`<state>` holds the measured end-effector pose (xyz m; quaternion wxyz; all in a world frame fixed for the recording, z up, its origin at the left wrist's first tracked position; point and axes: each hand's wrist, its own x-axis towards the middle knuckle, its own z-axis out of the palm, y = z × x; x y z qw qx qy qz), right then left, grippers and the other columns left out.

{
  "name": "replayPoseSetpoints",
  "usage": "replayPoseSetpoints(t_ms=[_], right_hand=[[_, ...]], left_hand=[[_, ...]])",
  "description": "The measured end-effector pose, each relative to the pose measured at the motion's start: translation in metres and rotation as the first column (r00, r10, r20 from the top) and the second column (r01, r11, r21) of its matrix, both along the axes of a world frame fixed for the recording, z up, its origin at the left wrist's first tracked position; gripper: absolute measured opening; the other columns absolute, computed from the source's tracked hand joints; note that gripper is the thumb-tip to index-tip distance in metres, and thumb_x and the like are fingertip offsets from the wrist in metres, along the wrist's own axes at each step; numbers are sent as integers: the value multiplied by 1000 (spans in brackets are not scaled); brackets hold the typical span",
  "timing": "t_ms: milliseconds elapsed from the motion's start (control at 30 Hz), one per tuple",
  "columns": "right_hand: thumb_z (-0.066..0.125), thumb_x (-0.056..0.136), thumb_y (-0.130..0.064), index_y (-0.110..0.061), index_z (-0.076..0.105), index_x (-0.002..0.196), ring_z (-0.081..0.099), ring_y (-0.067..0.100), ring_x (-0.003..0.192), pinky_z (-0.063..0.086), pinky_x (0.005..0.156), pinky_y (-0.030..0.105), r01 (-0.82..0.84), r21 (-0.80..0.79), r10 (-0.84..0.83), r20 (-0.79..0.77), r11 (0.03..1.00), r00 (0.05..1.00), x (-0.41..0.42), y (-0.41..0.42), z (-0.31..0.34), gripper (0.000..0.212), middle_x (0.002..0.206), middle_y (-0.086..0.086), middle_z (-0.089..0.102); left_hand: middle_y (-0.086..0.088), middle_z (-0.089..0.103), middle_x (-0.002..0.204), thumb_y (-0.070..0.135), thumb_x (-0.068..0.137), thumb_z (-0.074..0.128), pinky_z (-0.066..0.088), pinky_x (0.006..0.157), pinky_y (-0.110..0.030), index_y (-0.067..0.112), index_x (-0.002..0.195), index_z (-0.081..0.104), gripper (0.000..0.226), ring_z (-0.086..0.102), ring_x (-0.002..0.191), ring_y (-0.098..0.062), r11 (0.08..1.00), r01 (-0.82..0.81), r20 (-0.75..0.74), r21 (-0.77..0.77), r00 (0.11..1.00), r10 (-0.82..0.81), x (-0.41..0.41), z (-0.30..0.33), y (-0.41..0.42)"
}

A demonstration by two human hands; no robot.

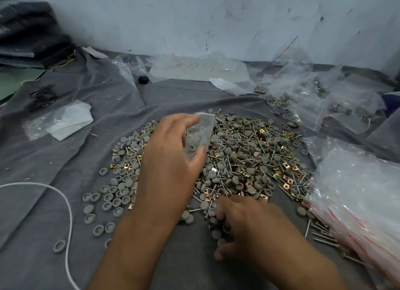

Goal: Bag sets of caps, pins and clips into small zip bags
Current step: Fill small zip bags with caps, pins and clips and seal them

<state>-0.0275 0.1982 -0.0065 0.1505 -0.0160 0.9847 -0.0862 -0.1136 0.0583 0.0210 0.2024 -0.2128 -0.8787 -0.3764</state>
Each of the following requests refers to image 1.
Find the crumpled clear plastic bag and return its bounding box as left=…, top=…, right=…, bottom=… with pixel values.
left=112, top=53, right=147, bottom=84

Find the white cord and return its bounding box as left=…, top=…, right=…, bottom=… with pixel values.
left=0, top=182, right=81, bottom=290

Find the dark purple object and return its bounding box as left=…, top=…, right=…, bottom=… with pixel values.
left=382, top=91, right=400, bottom=119

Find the pile of black clips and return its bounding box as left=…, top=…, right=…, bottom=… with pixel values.
left=29, top=84, right=59, bottom=109

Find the large clear plastic bag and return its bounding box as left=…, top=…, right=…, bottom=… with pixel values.
left=146, top=51, right=251, bottom=84

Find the upright red-striped zip bag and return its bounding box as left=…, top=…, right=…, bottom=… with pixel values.
left=271, top=36, right=314, bottom=78

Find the white paper scrap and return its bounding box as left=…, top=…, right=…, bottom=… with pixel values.
left=81, top=46, right=109, bottom=60

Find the heap of filled zip bags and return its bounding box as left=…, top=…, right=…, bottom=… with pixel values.
left=255, top=65, right=389, bottom=134

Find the person's right hand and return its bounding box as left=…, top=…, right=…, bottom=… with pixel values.
left=214, top=195, right=314, bottom=269

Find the person's right forearm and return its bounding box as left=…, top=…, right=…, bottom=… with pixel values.
left=266, top=245, right=348, bottom=290

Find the person's left forearm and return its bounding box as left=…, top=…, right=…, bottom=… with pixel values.
left=86, top=202, right=188, bottom=290

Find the stack of black bags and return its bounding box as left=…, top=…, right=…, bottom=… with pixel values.
left=0, top=0, right=77, bottom=70

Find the white plastic bag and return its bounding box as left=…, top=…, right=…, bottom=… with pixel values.
left=21, top=100, right=94, bottom=142

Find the small clear zip bag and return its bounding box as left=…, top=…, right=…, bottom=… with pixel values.
left=184, top=112, right=216, bottom=162

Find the pile of caps screws clips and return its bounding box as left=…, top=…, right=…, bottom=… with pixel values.
left=82, top=108, right=366, bottom=266

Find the person's left hand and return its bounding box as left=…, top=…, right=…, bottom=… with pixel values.
left=134, top=113, right=209, bottom=215

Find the stack of empty zip bags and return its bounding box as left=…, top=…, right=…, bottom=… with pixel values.
left=302, top=136, right=400, bottom=288

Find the green mat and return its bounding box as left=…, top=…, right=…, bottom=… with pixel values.
left=0, top=67, right=47, bottom=103

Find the grey cloth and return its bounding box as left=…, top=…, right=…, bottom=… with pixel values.
left=0, top=47, right=400, bottom=290

